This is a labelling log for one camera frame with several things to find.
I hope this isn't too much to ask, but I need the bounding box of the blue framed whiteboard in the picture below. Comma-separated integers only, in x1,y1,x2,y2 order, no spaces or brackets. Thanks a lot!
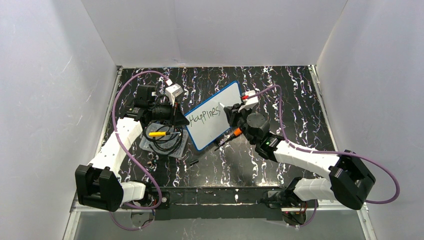
185,81,241,151

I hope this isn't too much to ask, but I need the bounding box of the black marker cap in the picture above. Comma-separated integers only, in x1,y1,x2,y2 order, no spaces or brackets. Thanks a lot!
189,159,199,166

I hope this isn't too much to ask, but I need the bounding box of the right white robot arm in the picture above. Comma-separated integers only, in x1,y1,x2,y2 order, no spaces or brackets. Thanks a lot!
223,103,376,210

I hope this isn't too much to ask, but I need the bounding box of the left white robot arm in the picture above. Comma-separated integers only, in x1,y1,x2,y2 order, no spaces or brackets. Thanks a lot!
75,83,189,212

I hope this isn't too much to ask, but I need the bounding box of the clear plastic box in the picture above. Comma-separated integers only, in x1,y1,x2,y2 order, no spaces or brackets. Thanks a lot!
139,122,189,159

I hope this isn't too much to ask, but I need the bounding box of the orange handled screwdriver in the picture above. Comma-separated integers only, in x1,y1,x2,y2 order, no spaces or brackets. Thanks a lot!
215,128,242,151

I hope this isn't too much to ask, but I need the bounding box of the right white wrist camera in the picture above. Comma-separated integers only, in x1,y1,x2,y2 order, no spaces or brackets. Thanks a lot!
239,90,259,112

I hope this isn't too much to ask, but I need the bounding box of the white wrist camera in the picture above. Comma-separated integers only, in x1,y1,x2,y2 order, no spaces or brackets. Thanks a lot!
239,90,259,112
165,83,183,106

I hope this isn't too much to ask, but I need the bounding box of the yellow handled screwdriver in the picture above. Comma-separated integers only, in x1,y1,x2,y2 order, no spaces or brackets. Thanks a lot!
148,131,181,138

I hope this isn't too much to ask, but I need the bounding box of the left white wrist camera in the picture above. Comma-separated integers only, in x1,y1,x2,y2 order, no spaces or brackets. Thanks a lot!
165,83,183,106

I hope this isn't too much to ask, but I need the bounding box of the coiled black cable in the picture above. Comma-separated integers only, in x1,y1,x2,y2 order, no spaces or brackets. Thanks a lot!
142,119,184,156

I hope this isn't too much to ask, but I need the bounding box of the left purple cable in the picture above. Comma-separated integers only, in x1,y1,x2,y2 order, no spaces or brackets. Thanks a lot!
108,70,174,231

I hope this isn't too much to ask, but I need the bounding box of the purple cable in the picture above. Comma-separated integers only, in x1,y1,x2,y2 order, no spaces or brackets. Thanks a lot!
248,84,401,228
108,70,174,231

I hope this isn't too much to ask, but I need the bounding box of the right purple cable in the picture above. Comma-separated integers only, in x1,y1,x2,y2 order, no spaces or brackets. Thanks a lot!
248,84,401,228

